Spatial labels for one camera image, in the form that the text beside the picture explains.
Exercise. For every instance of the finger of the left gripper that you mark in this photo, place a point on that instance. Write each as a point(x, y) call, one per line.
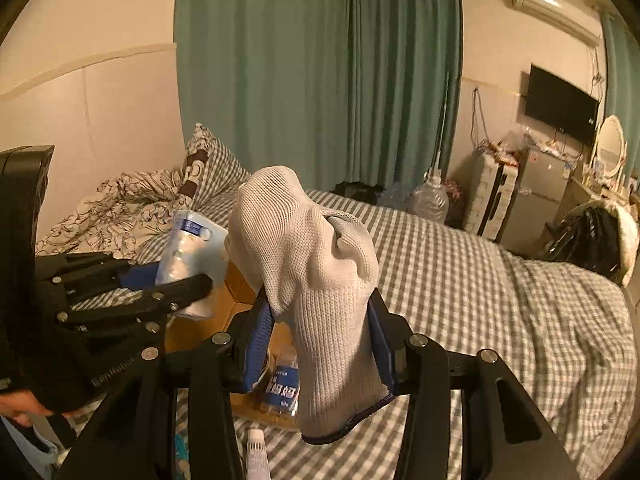
point(153, 305)
point(72, 278)

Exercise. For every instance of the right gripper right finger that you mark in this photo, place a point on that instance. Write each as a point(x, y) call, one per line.
point(389, 334)

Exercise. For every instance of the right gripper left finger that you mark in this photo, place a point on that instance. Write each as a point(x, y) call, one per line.
point(251, 342)

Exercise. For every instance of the clear plastic jar blue label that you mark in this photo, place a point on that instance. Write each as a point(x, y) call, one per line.
point(278, 390)

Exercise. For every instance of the blue tissue pack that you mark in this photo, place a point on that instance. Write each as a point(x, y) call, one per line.
point(195, 246)

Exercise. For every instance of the white knit glove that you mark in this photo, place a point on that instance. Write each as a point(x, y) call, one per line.
point(318, 268)

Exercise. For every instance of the light blue sleeve forearm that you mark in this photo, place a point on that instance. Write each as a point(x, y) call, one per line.
point(26, 454)

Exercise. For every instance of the person's left hand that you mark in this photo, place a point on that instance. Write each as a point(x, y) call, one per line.
point(21, 406)

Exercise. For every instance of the floral patterned quilt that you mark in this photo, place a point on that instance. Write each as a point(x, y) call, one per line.
point(123, 213)

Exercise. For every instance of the white tube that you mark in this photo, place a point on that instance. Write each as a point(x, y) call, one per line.
point(256, 457)

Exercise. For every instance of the large clear water bottle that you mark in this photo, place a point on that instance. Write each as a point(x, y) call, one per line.
point(430, 199)

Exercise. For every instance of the checked pillow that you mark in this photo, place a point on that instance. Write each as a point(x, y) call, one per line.
point(210, 171)

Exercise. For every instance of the grey checked bed cover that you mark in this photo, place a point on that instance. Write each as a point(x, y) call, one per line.
point(565, 333)

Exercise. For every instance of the white suitcase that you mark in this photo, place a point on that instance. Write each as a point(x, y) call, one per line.
point(492, 186)

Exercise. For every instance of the small grey fridge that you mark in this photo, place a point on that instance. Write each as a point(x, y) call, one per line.
point(539, 189)

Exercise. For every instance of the chair with dark clothes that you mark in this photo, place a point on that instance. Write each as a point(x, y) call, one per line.
point(600, 236)

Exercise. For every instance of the green curtain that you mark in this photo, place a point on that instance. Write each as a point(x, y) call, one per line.
point(338, 90)

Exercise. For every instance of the white oval mirror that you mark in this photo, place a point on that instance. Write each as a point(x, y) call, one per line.
point(610, 149)

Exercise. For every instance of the white air conditioner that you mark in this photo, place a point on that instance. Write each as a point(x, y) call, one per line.
point(565, 16)

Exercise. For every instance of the green curtain right window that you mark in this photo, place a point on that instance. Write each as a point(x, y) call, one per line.
point(623, 84)

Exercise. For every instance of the black wall television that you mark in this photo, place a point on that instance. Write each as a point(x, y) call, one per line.
point(561, 105)

